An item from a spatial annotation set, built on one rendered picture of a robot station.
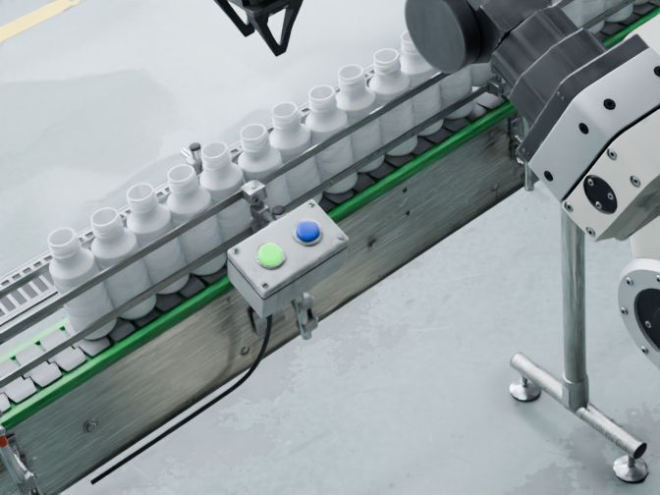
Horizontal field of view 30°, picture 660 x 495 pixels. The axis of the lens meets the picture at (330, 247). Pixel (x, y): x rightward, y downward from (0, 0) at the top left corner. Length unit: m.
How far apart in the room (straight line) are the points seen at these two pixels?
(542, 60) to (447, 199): 0.96
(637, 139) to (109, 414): 0.98
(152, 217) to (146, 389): 0.25
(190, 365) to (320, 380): 1.17
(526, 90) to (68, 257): 0.77
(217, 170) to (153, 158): 2.02
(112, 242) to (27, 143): 2.31
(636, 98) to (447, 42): 0.17
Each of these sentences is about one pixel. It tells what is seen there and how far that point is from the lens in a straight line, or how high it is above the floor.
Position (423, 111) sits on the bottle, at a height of 1.05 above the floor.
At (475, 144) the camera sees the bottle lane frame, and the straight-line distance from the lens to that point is 1.92.
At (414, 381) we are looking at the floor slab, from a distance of 2.87.
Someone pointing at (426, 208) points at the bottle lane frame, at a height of 0.90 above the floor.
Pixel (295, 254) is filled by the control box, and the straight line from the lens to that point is 1.57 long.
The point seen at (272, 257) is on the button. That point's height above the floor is 1.12.
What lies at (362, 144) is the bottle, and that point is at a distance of 1.80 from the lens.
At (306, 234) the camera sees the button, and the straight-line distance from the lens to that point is 1.57.
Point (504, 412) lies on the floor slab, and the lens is 2.79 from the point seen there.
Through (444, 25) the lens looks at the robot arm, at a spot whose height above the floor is 1.60.
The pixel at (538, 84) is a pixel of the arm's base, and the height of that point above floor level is 1.57.
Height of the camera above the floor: 2.14
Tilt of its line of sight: 42 degrees down
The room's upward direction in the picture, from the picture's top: 11 degrees counter-clockwise
